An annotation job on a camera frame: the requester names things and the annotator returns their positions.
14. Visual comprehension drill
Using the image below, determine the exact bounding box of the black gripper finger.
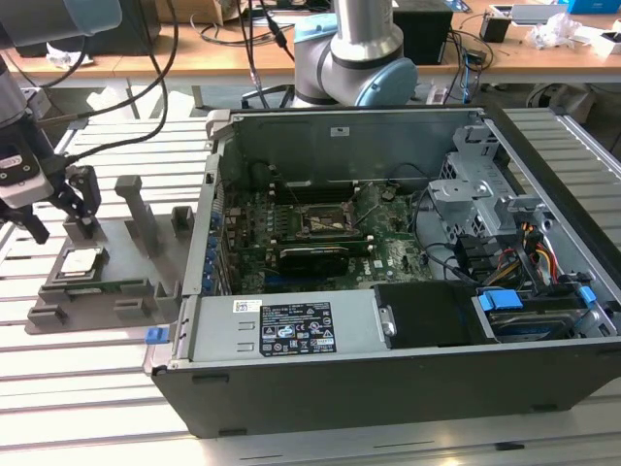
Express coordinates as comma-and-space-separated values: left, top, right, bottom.
0, 198, 51, 246
50, 163, 102, 229

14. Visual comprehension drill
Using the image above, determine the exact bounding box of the silver CPU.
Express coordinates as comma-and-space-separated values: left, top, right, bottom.
57, 248, 106, 281

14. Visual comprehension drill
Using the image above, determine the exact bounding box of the metal wire locking lever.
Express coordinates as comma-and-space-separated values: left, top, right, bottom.
282, 183, 307, 216

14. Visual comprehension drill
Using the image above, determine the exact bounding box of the metal socket cover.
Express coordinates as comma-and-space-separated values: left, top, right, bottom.
344, 182, 387, 229

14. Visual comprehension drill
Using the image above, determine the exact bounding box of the CPU socket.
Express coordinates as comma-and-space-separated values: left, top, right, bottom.
298, 203, 360, 239

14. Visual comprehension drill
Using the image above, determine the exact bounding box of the grey parts rack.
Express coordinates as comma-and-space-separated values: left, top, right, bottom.
26, 174, 195, 337

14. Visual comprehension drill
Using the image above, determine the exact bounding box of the green RAM stick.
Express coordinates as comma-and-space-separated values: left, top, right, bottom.
63, 279, 147, 295
270, 232, 370, 250

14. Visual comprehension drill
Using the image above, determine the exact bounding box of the crumpled white paper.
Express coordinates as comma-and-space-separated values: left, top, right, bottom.
46, 42, 92, 68

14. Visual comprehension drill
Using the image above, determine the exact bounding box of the large black box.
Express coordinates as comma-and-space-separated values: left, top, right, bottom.
86, 0, 162, 58

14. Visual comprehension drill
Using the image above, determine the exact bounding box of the wooden desk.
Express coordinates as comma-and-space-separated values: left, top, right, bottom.
0, 18, 621, 93

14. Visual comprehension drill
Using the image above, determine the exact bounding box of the grey power supply unit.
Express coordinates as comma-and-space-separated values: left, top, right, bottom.
188, 289, 379, 364

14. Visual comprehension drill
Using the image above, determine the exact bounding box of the cardboard box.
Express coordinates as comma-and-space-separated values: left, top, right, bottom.
159, 0, 227, 24

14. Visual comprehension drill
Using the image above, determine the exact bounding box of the black graphics card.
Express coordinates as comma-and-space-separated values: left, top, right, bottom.
278, 244, 350, 279

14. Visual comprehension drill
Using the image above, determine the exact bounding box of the green motherboard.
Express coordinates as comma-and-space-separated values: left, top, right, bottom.
212, 179, 438, 295

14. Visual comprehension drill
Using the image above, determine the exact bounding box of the black open PC case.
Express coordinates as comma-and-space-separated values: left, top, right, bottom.
143, 104, 621, 441

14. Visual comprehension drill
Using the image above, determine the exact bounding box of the small black tower box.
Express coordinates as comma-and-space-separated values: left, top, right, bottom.
395, 9, 455, 67

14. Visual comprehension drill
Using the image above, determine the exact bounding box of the metal disk bay cage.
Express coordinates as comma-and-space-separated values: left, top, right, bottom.
426, 123, 559, 253

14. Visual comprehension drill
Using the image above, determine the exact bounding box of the hard disk in blue carrier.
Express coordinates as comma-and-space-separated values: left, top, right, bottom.
473, 285, 598, 344

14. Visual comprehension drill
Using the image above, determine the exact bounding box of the small open black box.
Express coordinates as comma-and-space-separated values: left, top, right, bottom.
479, 12, 513, 43

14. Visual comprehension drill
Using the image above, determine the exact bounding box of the clear plastic bag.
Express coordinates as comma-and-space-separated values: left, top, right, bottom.
526, 13, 596, 50

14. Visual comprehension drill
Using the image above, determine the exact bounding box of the blue box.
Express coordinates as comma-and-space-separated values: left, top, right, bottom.
567, 0, 621, 15

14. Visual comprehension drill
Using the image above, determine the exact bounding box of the white box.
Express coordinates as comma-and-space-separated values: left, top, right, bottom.
589, 28, 621, 59

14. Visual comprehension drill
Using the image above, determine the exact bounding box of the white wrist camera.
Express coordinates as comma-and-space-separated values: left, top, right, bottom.
0, 144, 44, 208

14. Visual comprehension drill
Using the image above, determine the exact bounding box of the grey case handle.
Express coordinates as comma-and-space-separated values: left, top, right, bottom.
205, 109, 235, 143

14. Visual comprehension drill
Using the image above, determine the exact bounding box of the yellow wire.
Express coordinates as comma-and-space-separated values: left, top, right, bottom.
533, 227, 557, 287

